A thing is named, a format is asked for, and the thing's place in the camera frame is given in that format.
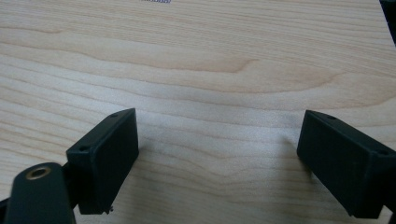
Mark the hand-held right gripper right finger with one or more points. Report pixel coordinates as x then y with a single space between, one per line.
345 165

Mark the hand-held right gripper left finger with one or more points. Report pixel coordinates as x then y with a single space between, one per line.
102 161

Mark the dark object at table edge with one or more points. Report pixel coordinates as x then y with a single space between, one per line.
389 15

